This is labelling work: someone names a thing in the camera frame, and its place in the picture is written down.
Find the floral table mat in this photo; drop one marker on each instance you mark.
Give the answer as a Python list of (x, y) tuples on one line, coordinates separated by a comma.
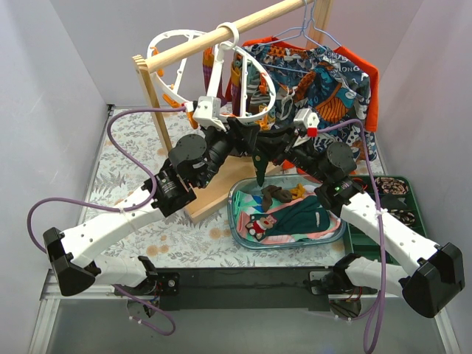
[(177, 241)]

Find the small mustard yellow sock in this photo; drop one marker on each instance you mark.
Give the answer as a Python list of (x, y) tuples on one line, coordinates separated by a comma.
[(297, 192)]

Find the dark teal sock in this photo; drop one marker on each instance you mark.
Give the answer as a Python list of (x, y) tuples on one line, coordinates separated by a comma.
[(303, 217)]

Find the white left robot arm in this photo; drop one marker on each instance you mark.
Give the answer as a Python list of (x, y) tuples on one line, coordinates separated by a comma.
[(76, 255)]

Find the small brown sock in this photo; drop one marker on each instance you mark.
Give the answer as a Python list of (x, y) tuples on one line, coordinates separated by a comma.
[(272, 192)]

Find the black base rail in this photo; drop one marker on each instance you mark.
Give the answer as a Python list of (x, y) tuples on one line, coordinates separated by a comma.
[(241, 288)]

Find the clear glass sock container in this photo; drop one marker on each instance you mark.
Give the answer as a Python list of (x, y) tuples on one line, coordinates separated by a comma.
[(245, 199)]

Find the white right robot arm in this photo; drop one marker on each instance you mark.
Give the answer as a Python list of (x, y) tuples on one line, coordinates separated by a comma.
[(427, 275)]

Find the white round sock hanger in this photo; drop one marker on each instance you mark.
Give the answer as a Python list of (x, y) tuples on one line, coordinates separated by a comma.
[(206, 81)]

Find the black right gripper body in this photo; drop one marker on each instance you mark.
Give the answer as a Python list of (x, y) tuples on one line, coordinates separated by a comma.
[(275, 144)]

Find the reindeer sock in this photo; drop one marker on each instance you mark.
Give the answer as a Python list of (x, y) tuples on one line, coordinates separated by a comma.
[(258, 225)]

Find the wooden drying rack stand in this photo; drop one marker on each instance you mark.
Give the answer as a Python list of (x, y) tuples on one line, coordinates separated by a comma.
[(194, 40)]

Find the dark green compartment tray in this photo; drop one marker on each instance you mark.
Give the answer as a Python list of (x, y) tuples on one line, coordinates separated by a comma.
[(396, 195)]

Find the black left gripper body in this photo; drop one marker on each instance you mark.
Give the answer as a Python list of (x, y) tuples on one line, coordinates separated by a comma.
[(238, 130)]

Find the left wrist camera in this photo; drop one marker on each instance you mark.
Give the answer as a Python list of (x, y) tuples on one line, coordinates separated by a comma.
[(207, 113)]

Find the patterned blue orange shorts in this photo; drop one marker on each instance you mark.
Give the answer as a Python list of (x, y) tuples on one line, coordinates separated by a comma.
[(324, 96)]

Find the blue wire clothes hanger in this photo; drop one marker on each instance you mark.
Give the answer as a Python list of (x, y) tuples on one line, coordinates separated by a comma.
[(302, 31)]

